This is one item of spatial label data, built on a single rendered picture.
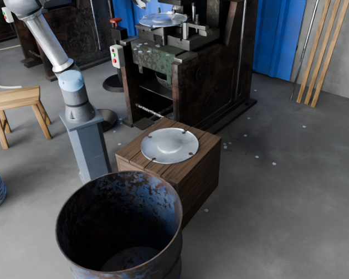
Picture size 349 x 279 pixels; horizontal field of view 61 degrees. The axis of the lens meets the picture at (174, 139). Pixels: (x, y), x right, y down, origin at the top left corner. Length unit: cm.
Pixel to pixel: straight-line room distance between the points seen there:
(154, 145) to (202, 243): 53
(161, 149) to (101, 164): 44
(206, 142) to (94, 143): 60
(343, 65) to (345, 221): 144
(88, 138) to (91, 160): 15
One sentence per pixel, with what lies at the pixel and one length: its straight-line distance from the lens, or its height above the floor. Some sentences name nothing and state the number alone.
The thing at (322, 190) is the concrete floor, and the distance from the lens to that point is 189.
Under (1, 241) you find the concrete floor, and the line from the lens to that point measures 179.
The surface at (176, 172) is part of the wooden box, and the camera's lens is 134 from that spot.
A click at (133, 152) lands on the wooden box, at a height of 35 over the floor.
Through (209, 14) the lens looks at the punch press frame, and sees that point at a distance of 206.
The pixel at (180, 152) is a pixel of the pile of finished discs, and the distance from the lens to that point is 144.
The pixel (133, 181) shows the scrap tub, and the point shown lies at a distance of 121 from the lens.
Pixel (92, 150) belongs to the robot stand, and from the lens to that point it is 167.
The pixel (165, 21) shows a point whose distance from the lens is 186.
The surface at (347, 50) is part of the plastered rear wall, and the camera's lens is 278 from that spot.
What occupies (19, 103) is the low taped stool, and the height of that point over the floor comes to 33.
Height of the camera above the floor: 126
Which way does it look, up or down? 37 degrees down
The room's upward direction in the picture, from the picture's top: 3 degrees counter-clockwise
